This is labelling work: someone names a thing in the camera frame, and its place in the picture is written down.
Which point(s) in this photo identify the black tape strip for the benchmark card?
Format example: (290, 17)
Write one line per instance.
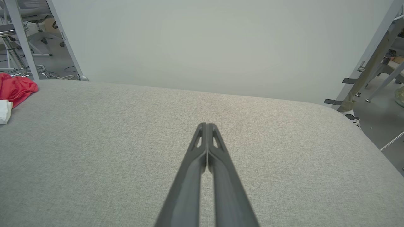
(332, 101)
(349, 80)

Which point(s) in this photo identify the round grey panel foot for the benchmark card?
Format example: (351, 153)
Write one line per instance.
(84, 78)

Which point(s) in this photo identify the white office chair base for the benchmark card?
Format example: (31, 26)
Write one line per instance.
(44, 36)

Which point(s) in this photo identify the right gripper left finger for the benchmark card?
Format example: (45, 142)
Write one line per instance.
(186, 189)

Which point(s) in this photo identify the white partition panel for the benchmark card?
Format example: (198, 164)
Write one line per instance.
(205, 44)

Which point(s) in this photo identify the grey table leg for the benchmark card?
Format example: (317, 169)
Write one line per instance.
(383, 82)

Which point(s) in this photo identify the grey aluminium panel post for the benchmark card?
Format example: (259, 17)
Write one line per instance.
(369, 47)

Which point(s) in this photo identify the thin white rod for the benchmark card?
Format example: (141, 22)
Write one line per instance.
(393, 140)

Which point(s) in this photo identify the grey aluminium frame post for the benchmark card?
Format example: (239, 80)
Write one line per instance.
(22, 37)

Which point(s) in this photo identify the tan wooden beam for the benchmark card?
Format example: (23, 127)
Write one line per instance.
(378, 53)

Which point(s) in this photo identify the chrome stool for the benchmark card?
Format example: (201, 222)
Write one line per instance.
(14, 53)

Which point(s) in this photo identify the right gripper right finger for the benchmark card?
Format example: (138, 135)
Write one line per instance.
(230, 195)

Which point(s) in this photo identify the red and white t-shirt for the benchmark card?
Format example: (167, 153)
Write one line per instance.
(15, 88)

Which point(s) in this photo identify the white sneaker black laces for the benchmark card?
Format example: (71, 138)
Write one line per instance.
(354, 119)

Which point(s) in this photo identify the grey fabric sofa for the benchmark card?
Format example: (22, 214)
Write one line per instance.
(94, 157)

